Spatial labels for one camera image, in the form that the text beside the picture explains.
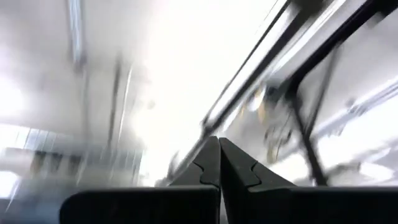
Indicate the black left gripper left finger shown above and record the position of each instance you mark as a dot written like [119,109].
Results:
[208,168]

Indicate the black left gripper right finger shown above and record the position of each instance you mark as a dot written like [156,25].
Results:
[239,168]

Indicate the black overhead frame beam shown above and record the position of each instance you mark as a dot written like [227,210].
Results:
[311,68]

